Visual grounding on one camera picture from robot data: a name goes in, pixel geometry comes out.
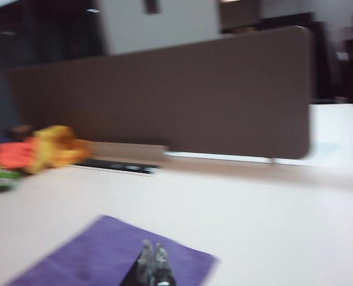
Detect yellow plush toy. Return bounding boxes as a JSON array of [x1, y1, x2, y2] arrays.
[[24, 125, 91, 176]]

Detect brown desk divider panel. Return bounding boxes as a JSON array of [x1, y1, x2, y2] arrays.
[[5, 26, 314, 161]]

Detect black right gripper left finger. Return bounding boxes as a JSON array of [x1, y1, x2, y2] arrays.
[[124, 239, 154, 286]]

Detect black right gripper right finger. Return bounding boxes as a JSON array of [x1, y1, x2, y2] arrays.
[[152, 242, 178, 286]]

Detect orange snack packet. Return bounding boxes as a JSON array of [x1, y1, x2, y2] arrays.
[[0, 142, 36, 168]]

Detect purple microfiber cloth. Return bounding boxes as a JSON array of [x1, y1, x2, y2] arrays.
[[6, 214, 219, 286]]

